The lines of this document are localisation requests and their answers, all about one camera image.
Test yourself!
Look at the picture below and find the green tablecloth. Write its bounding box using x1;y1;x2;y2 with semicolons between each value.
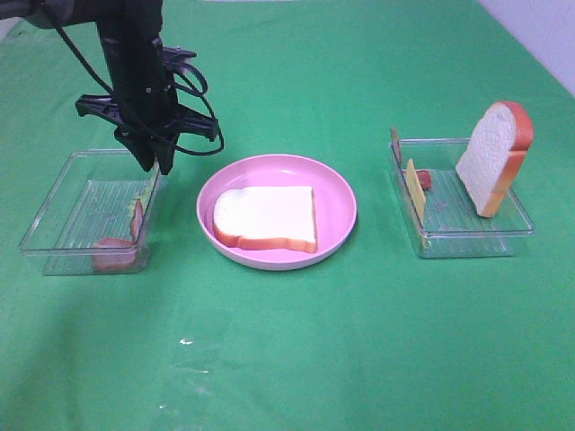
1;1;574;430

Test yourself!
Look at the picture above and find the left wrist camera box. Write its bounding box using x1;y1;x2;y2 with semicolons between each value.
162;47;197;74

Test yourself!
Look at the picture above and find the clear plastic tray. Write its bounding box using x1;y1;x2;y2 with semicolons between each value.
20;149;163;276
389;136;535;259

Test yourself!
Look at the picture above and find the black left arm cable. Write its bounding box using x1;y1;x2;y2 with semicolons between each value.
38;0;226;157

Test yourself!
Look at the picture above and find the yellow toy cheese slice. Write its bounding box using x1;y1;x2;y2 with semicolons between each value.
405;159;426;224

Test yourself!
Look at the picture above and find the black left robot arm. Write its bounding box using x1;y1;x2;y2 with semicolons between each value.
1;1;224;175

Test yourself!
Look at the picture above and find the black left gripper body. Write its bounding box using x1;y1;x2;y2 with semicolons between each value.
75;92;219;141

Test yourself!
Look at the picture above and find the clear tape patch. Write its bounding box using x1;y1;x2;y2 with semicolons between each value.
157;308;232;427

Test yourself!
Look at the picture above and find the toy bread slice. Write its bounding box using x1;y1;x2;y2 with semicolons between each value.
213;186;317;253
456;101;534;218

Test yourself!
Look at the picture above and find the green toy lettuce leaf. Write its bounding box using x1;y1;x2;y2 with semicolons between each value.
128;188;152;216

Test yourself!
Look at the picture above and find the clear left plastic tray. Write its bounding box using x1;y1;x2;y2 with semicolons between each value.
20;149;163;276

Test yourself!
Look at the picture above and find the clear right plastic tray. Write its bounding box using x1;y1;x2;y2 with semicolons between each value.
389;136;535;259

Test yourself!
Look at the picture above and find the pink round plate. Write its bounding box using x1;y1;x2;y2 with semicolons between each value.
196;154;358;270

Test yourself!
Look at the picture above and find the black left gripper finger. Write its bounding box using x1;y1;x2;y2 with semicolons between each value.
114;128;155;172
152;135;175;175

